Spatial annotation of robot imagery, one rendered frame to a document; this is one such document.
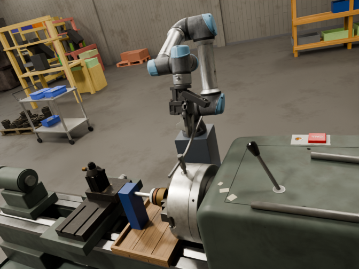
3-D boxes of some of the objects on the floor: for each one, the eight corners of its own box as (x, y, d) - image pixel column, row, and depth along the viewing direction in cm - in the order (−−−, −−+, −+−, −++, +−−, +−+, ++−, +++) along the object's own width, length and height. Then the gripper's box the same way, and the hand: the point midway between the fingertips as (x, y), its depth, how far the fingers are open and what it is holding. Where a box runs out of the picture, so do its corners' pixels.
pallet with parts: (27, 121, 679) (20, 106, 662) (61, 118, 635) (54, 103, 618) (0, 136, 618) (-8, 120, 601) (36, 134, 574) (28, 117, 557)
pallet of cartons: (151, 58, 1100) (148, 47, 1082) (142, 63, 1035) (139, 52, 1017) (126, 62, 1143) (123, 52, 1125) (116, 67, 1078) (113, 56, 1060)
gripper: (176, 86, 119) (180, 135, 123) (166, 86, 111) (170, 139, 115) (195, 84, 116) (198, 135, 119) (185, 85, 108) (189, 139, 111)
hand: (190, 134), depth 115 cm, fingers closed
